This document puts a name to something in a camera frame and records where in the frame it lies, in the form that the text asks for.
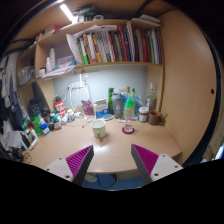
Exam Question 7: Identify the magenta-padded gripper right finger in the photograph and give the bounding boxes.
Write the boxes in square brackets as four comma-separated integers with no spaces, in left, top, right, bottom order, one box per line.
[130,143,184,186]

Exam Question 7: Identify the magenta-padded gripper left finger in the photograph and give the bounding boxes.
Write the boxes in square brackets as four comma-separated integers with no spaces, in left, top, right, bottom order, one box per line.
[44,144,95,187]

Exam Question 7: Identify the clear bottle with green cap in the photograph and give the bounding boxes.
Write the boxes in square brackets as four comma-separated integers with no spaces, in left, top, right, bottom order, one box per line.
[123,97,136,133]

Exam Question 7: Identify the flat round red coaster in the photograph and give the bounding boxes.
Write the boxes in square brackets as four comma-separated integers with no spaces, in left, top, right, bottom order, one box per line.
[121,125,136,135]

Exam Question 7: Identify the brown mug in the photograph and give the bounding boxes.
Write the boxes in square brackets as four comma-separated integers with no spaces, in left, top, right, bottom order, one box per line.
[148,109,164,126]

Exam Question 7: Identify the glass jar with white lid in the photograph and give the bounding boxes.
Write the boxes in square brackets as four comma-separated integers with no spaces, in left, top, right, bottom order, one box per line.
[138,106,150,123]

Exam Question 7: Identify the white box with blue lid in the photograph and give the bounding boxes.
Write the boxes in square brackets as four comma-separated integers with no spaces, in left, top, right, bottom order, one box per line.
[39,123,51,136]

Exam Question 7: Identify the white pill bottle blue label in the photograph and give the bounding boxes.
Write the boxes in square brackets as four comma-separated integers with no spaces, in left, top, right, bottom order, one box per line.
[66,108,76,123]

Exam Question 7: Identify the magenta packet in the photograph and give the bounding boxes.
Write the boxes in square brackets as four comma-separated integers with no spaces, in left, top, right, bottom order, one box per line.
[80,99,95,117]

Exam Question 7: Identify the dark jar with red label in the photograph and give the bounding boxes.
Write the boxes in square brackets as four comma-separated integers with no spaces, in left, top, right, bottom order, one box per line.
[41,106,52,124]

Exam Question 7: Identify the white and blue carton box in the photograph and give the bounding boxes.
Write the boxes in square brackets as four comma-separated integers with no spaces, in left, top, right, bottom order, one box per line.
[93,98,110,120]

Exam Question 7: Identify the red and white canister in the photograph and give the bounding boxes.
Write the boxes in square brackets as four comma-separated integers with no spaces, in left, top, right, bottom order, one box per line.
[53,96,67,118]

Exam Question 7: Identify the grey shaker bottle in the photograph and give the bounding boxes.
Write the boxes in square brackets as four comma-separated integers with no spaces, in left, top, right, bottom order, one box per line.
[111,92,124,120]

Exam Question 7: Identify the clear bottle with white cap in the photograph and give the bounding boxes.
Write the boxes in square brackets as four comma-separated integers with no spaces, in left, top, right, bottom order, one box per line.
[146,82,158,112]

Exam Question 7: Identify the black appliance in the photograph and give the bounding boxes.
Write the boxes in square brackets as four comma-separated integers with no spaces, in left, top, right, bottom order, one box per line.
[27,98,43,119]

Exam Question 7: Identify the tall green bottle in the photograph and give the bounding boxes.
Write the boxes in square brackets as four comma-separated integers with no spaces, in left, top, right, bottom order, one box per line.
[107,87,115,115]

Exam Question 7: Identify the hanging dark clothes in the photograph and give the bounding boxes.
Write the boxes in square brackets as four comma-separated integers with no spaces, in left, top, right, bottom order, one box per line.
[0,56,24,134]

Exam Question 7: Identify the ceiling light tube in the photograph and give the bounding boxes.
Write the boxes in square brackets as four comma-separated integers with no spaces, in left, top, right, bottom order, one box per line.
[59,3,76,22]

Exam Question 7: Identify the white mug with green handle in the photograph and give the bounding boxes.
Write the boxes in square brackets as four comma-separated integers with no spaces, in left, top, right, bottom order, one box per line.
[90,118,108,139]

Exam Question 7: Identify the white cable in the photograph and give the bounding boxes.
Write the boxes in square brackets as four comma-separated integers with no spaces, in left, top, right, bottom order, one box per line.
[63,74,96,129]

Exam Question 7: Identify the white wall power outlet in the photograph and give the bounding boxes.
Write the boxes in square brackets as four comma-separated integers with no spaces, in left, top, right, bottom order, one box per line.
[67,80,86,90]

